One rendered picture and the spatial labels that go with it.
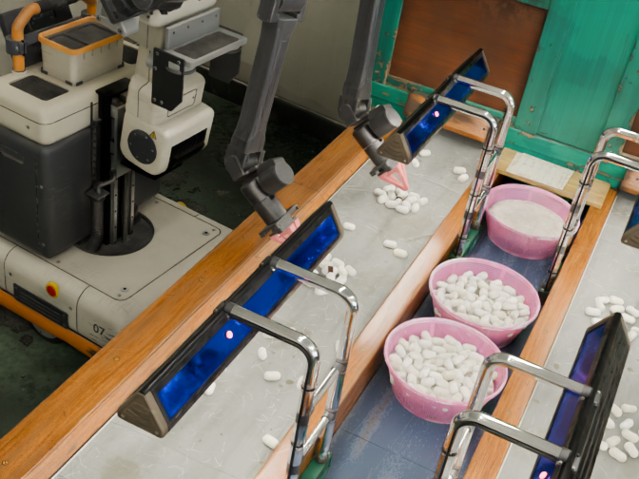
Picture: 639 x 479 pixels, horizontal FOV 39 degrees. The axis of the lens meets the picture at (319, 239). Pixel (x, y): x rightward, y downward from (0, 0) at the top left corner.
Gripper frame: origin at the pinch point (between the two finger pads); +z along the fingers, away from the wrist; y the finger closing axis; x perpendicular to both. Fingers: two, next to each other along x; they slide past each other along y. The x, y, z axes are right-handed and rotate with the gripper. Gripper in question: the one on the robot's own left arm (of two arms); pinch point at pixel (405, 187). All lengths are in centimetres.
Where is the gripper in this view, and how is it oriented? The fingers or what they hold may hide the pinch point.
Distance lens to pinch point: 239.8
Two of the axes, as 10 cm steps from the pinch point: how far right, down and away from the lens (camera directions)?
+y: 4.2, -4.6, 7.8
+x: -6.8, 4.1, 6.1
